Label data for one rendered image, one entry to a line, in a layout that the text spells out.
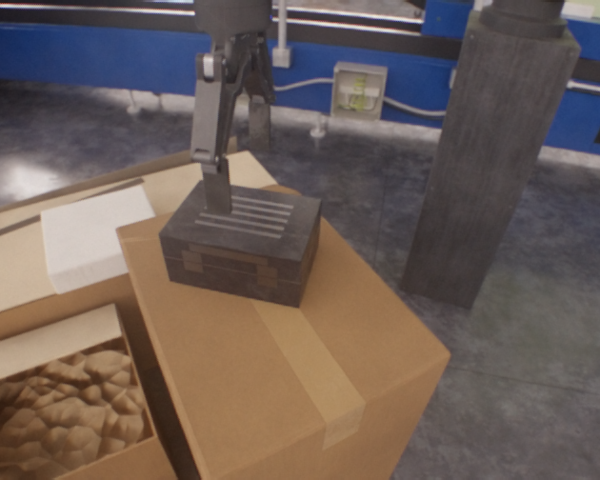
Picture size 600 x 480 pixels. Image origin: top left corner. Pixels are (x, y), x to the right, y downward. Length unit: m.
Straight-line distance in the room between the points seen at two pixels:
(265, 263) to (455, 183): 1.09
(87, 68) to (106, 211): 2.37
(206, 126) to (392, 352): 0.33
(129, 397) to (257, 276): 0.63
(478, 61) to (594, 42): 1.56
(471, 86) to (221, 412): 1.15
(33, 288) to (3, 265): 0.14
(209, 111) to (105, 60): 2.99
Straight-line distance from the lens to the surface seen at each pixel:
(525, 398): 1.72
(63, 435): 1.10
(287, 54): 2.68
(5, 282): 1.23
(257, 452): 0.46
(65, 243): 1.15
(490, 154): 1.46
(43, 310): 1.18
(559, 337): 1.97
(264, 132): 0.57
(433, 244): 1.67
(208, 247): 0.53
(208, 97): 0.40
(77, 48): 3.49
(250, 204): 0.58
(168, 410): 1.36
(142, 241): 0.68
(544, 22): 1.39
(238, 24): 0.42
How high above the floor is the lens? 1.32
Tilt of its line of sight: 41 degrees down
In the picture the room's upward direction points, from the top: 3 degrees clockwise
